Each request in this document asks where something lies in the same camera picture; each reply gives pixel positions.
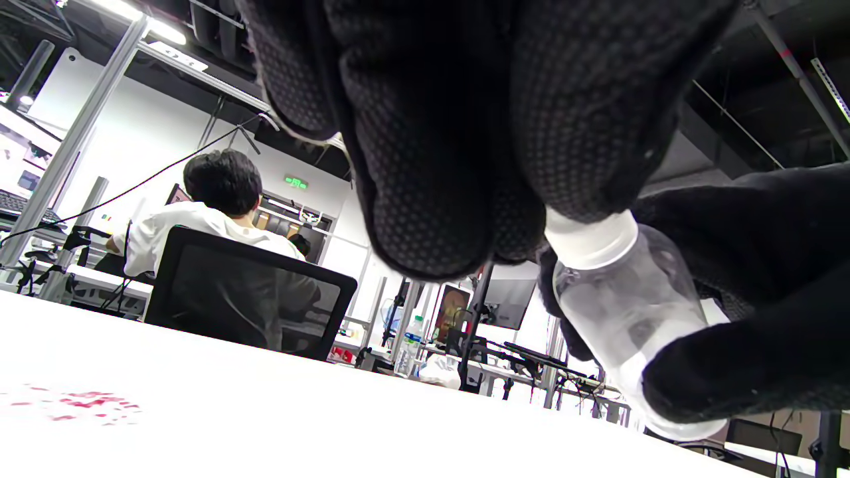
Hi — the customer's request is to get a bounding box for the person's right hand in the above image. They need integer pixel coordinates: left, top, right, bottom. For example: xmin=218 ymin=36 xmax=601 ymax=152
xmin=538 ymin=163 xmax=850 ymax=426

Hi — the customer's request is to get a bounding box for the person's left hand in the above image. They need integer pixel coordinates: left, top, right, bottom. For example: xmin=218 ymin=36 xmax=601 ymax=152
xmin=236 ymin=0 xmax=738 ymax=279

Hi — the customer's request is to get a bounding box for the clear conical bottle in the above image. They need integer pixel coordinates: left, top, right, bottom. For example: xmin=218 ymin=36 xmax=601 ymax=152
xmin=545 ymin=209 xmax=728 ymax=440

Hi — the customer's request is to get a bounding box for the pile of pink paper scraps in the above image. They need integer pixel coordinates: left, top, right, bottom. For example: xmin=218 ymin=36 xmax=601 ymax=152
xmin=0 ymin=384 xmax=143 ymax=426

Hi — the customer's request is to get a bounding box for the plastic water bottle green cap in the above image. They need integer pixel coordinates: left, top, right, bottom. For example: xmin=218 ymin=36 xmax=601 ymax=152
xmin=395 ymin=315 xmax=426 ymax=378

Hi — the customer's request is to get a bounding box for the grey monitor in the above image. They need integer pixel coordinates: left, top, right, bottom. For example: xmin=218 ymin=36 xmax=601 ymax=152
xmin=481 ymin=262 xmax=540 ymax=331

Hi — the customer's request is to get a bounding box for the clear plastic bag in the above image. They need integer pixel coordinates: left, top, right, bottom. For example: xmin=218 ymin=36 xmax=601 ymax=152
xmin=418 ymin=353 xmax=463 ymax=390

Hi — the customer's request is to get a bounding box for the black mesh office chair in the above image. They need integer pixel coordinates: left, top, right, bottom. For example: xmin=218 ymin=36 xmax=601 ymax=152
xmin=144 ymin=226 xmax=358 ymax=362

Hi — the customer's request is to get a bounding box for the aluminium frame post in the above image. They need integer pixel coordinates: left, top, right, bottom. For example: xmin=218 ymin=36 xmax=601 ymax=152
xmin=0 ymin=13 xmax=150 ymax=266

